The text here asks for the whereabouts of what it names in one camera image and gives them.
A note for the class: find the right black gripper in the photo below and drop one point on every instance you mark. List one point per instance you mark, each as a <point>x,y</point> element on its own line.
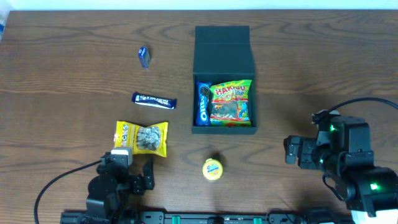
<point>301,150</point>

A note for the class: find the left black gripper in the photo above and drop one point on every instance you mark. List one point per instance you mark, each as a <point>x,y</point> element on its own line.
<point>138,183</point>

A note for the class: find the yellow Hacks candy bag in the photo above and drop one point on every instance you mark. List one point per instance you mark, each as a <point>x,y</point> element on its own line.
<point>142,140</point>

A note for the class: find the yellow Mentos gum bottle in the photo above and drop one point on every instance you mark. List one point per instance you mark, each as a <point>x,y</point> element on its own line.
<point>212,169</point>

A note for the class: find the green Haribo gummy bag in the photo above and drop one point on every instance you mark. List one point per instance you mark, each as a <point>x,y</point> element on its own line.
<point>229,104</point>

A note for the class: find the blue Oreo cookie pack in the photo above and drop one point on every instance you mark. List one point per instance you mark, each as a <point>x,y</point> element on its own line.
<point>203,90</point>

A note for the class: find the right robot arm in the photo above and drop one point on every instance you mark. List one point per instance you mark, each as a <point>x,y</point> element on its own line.
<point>342,152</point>

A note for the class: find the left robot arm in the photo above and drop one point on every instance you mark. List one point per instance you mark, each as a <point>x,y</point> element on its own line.
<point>108,193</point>

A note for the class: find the dark blue chocolate bar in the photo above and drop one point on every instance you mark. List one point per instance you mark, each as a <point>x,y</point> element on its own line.
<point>153,101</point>

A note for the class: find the dark green open box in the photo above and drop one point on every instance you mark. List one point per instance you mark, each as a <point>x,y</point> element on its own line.
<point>223,54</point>

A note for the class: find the small blue cardboard box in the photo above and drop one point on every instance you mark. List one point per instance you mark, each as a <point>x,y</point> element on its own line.
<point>144,57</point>

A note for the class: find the white blue object at edge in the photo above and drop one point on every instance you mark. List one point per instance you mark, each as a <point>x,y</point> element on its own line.
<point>3,18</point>

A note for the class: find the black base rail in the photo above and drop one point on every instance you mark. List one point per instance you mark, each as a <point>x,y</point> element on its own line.
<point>316,216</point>

